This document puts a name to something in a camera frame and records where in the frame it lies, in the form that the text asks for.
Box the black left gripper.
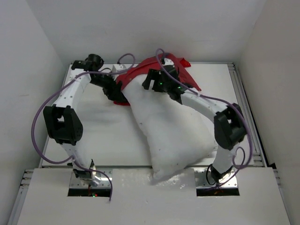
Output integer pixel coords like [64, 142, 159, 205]
[90, 70, 123, 101]

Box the red patterned pillowcase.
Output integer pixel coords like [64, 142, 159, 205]
[116, 53, 201, 103]

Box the white pillow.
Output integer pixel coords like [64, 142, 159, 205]
[122, 75, 218, 180]

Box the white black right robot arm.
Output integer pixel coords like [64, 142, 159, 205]
[142, 65, 247, 184]

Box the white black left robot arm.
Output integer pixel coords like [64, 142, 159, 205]
[43, 54, 127, 187]

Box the white front cover board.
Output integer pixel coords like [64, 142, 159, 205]
[18, 168, 290, 225]

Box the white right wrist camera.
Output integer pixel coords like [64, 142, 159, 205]
[161, 58, 175, 68]

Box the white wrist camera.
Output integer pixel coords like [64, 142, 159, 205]
[161, 58, 175, 68]
[111, 63, 128, 75]

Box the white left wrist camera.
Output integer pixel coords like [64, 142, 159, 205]
[111, 63, 128, 75]

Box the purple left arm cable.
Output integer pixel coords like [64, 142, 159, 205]
[31, 53, 138, 203]

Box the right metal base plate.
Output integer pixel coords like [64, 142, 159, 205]
[195, 167, 239, 188]

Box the metal base plate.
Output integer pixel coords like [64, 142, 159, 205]
[195, 167, 239, 188]
[69, 168, 113, 189]

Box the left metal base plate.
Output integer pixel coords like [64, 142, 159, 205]
[69, 168, 113, 189]

